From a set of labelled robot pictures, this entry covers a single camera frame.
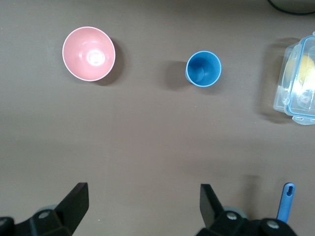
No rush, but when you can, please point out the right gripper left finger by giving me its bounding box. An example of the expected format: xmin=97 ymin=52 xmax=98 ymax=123
xmin=0 ymin=182 xmax=89 ymax=236

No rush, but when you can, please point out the black cable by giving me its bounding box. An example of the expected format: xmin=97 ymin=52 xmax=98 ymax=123
xmin=267 ymin=0 xmax=315 ymax=15

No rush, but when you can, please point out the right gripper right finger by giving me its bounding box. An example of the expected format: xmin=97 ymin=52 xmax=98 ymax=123
xmin=196 ymin=183 xmax=297 ymax=236

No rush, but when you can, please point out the clear plastic container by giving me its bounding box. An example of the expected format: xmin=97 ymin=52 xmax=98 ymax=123
xmin=273 ymin=31 xmax=315 ymax=126

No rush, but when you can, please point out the pink bowl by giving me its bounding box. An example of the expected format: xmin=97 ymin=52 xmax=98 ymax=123
xmin=62 ymin=26 xmax=116 ymax=82

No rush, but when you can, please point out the blue plastic cup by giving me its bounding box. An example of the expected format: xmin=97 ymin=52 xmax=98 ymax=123
xmin=184 ymin=50 xmax=222 ymax=88

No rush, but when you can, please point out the dark blue saucepan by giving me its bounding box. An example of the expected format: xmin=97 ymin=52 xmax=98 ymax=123
xmin=277 ymin=182 xmax=296 ymax=222

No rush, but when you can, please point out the brown table cover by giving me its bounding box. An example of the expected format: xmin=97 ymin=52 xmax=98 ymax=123
xmin=0 ymin=0 xmax=315 ymax=236

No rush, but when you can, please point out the yellow food piece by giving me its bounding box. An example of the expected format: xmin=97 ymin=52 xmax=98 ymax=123
xmin=286 ymin=54 xmax=315 ymax=84

